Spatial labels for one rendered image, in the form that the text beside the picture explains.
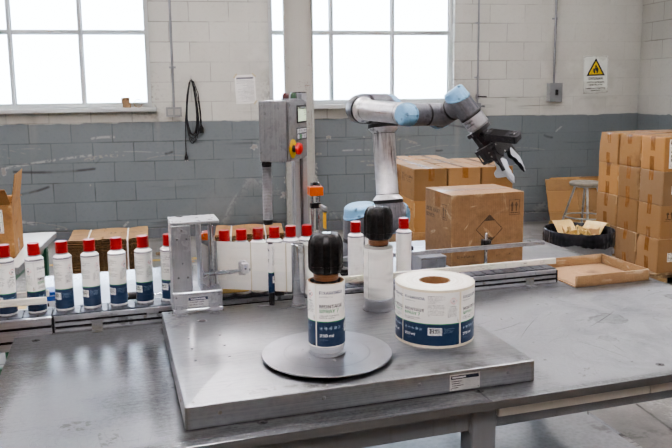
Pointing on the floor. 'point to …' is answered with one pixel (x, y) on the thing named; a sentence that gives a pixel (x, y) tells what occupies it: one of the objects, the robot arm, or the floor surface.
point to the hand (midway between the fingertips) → (519, 173)
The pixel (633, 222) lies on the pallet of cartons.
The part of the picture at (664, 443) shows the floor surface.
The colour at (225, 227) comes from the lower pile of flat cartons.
